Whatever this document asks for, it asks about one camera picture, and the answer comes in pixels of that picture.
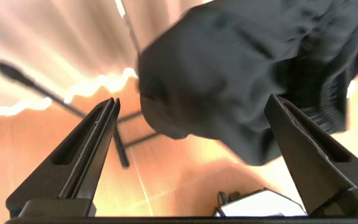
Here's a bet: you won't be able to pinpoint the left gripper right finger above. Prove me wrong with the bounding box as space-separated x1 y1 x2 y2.
264 94 358 217

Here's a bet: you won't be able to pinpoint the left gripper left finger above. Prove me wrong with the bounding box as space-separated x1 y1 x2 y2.
5 98 121 218

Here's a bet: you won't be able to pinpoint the black shorts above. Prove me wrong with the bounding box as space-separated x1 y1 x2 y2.
137 0 358 166

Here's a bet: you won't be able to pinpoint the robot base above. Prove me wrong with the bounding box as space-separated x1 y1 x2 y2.
214 188 307 218

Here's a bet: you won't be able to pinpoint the black clothes rack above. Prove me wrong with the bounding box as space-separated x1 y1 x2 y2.
0 49 163 169

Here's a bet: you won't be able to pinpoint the beige curtain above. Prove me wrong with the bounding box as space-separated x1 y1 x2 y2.
0 0 213 125

